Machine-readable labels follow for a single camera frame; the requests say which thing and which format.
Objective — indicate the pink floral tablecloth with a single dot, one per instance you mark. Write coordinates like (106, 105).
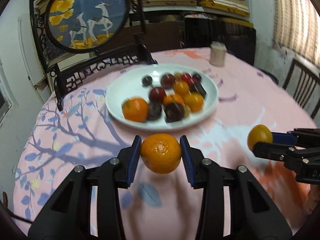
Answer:
(162, 205)

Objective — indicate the black panel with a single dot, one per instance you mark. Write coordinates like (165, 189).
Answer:
(225, 37)

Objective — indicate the brown cardboard box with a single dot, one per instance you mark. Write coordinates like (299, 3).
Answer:
(162, 36)

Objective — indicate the dark wooden chair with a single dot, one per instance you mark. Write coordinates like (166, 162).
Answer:
(300, 80)

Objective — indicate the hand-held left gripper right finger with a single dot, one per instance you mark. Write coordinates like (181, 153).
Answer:
(187, 160)

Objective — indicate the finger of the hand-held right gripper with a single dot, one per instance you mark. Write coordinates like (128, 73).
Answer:
(282, 138)
(270, 151)

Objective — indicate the white oval plate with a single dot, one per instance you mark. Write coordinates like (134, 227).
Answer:
(117, 97)

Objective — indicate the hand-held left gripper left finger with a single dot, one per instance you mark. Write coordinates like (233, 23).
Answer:
(133, 160)

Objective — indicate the round deer embroidery table screen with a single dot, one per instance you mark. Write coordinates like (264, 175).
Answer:
(87, 12)

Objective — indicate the brick pattern curtain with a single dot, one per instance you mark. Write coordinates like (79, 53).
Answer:
(295, 17)

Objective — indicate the person's right hand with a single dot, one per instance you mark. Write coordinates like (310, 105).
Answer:
(312, 200)

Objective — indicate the white door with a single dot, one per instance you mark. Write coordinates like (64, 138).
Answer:
(27, 55)

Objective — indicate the cream glass jar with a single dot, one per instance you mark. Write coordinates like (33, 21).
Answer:
(217, 53)

